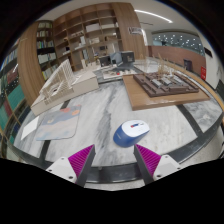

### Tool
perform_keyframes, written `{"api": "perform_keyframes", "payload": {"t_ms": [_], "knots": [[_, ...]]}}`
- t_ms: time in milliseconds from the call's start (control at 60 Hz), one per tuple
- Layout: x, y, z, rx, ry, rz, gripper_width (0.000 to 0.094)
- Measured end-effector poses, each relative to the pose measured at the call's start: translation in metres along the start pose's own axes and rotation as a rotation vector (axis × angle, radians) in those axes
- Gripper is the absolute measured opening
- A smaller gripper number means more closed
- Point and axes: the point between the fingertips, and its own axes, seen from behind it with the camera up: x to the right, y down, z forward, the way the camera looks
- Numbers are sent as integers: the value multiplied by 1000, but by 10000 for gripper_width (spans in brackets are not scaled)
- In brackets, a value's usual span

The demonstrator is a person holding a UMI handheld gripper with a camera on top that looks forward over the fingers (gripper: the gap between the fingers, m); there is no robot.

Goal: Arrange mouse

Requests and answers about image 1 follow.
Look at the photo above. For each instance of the hanging white sign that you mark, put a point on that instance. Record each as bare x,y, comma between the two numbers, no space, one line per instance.
135,30

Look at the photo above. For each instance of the blue floral print mouse pad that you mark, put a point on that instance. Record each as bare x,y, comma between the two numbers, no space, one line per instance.
60,124

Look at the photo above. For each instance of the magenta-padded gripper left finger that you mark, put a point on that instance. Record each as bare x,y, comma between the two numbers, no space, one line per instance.
81,159

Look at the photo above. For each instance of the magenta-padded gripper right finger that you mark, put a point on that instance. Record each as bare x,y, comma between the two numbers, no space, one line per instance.
149,160

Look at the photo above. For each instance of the wooden shelf unit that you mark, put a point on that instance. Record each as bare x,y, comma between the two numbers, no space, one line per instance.
93,30

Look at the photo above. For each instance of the group of small ceiling lights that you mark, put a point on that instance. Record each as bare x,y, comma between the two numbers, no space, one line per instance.
178,39

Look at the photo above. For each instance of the white and blue computer mouse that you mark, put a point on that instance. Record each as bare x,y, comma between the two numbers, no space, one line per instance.
130,134

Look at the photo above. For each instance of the flat white site model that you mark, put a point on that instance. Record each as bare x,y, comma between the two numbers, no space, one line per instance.
115,72

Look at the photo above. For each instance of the dark grey building model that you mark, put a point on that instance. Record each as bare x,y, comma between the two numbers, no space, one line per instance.
121,59

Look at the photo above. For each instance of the brown model on wooden board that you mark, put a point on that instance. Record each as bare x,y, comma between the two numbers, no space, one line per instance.
160,91

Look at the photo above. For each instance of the white stepped architectural model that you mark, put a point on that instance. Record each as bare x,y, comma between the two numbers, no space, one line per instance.
60,85

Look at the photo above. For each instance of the red wall sign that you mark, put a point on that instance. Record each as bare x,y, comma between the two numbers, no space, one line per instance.
203,72

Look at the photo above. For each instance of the long ceiling light strip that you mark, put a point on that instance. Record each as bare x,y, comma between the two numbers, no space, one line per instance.
153,15

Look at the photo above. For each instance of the shelf unit with coloured books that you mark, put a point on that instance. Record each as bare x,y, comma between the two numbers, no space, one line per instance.
13,96

